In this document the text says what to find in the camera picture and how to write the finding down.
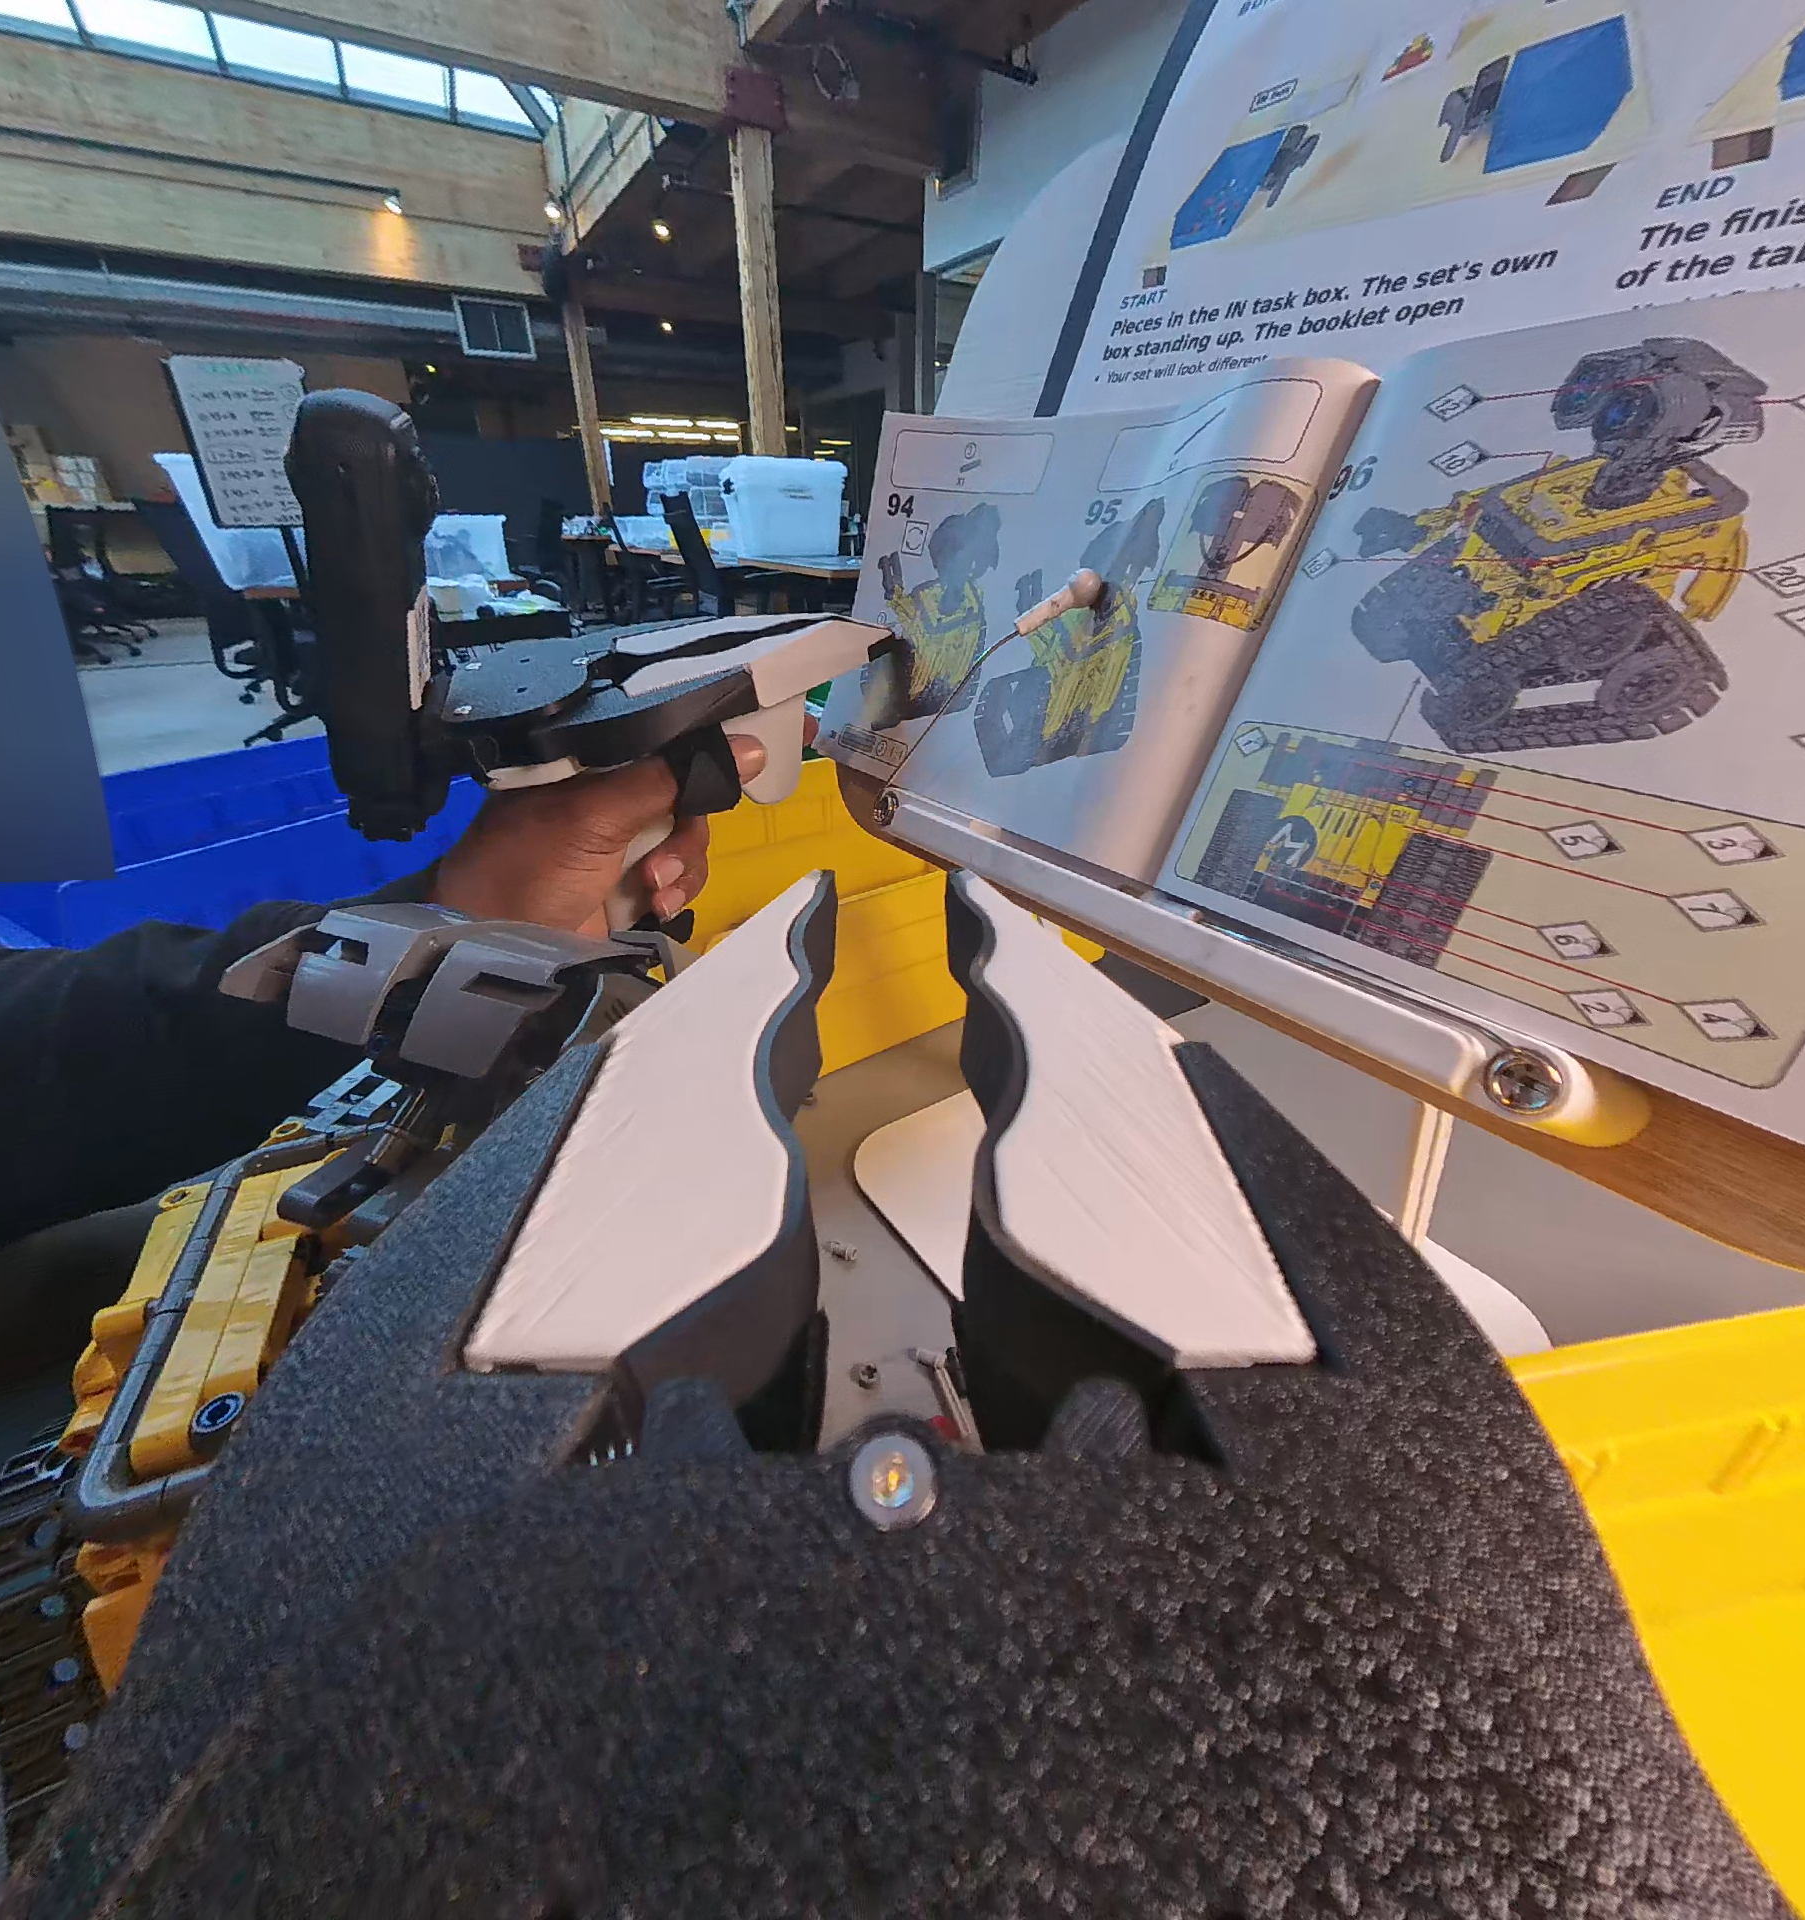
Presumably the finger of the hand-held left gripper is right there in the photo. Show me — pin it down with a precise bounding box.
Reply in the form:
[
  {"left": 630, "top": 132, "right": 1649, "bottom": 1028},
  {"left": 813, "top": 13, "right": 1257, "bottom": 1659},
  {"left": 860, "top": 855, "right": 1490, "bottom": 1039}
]
[
  {"left": 589, "top": 617, "right": 890, "bottom": 700},
  {"left": 638, "top": 647, "right": 919, "bottom": 789}
]

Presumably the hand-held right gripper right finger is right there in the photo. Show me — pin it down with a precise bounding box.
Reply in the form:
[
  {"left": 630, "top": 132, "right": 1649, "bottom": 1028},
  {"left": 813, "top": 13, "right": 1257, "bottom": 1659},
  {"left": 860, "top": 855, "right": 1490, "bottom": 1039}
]
[{"left": 949, "top": 871, "right": 1318, "bottom": 1435}]

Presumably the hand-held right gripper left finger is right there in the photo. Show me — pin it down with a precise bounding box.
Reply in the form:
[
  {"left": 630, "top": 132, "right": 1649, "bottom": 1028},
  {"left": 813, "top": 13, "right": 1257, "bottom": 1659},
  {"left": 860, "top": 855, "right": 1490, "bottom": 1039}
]
[{"left": 459, "top": 871, "right": 838, "bottom": 1428}]

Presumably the metal wire page holder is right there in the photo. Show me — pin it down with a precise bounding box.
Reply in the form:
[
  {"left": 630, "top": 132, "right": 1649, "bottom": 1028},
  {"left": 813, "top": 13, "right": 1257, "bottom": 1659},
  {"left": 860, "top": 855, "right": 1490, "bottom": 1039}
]
[{"left": 813, "top": 570, "right": 1115, "bottom": 798}]

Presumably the yellow grey brick robot model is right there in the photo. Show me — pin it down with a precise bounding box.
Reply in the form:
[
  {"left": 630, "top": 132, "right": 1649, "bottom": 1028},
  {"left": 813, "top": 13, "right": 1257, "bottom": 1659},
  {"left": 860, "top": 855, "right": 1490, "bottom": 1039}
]
[{"left": 0, "top": 901, "right": 709, "bottom": 1817}]

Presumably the instruction booklet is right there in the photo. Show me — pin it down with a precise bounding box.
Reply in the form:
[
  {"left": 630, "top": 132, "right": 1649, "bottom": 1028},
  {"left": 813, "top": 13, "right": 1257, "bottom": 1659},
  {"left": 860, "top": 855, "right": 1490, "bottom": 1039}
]
[{"left": 842, "top": 285, "right": 1805, "bottom": 1171}]

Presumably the grey desk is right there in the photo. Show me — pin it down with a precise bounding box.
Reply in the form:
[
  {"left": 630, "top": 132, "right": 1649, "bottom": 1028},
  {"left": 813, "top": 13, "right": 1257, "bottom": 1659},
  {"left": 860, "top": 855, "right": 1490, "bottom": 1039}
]
[{"left": 799, "top": 1022, "right": 995, "bottom": 1456}]

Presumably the white task instruction sheet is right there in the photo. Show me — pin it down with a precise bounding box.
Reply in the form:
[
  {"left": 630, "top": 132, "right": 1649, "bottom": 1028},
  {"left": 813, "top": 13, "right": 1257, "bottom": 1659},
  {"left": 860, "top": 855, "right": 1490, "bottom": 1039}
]
[{"left": 1037, "top": 0, "right": 1805, "bottom": 408}]

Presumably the person's left hand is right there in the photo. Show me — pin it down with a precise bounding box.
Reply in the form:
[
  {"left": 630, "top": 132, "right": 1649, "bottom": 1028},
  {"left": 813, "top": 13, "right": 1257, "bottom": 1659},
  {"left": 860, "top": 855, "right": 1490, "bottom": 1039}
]
[{"left": 432, "top": 758, "right": 718, "bottom": 947}]

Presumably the dark background table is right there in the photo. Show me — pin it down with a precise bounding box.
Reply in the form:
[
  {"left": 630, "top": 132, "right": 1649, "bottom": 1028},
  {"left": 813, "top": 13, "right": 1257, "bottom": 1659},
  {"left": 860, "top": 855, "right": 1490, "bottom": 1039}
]
[{"left": 558, "top": 526, "right": 873, "bottom": 633}]

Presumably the black office chair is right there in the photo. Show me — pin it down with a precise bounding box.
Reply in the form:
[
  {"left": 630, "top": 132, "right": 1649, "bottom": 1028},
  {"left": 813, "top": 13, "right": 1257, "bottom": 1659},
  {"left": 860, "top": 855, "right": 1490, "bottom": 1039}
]
[{"left": 658, "top": 492, "right": 745, "bottom": 622}]

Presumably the cluttered background table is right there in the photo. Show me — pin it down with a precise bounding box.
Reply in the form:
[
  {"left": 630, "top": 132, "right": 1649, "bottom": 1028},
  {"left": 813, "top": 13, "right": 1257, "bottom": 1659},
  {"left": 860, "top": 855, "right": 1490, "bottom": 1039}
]
[{"left": 155, "top": 451, "right": 580, "bottom": 647}]

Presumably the white storage box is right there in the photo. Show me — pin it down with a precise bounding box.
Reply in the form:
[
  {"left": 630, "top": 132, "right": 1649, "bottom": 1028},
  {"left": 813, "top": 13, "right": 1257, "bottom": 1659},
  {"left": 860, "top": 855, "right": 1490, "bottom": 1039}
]
[{"left": 707, "top": 457, "right": 852, "bottom": 566}]

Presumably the yellow plastic bin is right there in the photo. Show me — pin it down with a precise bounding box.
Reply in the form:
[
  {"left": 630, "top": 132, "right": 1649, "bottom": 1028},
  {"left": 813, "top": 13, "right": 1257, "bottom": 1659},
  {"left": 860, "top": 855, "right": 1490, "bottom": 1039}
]
[
  {"left": 679, "top": 766, "right": 980, "bottom": 1083},
  {"left": 1504, "top": 1292, "right": 1805, "bottom": 1920}
]

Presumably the whiteboard on stand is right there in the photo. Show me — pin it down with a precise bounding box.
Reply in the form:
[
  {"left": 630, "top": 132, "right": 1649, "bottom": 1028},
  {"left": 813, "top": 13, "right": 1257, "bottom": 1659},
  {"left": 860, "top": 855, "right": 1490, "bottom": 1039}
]
[{"left": 158, "top": 356, "right": 311, "bottom": 537}]

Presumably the blue plastic bin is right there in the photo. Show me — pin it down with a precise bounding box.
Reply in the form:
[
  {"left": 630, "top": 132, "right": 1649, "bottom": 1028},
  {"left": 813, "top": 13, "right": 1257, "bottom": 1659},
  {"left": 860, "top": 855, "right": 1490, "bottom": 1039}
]
[{"left": 0, "top": 736, "right": 491, "bottom": 954}]

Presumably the white book stand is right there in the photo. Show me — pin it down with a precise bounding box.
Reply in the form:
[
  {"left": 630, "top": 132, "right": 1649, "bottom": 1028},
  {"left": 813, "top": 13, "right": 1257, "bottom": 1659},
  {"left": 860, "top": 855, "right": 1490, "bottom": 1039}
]
[{"left": 799, "top": 766, "right": 1805, "bottom": 1368}]

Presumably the pale curved board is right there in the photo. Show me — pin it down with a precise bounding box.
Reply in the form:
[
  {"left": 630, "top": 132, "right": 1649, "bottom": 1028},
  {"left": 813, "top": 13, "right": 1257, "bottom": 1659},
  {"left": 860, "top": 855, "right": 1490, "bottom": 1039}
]
[{"left": 934, "top": 135, "right": 1145, "bottom": 422}]

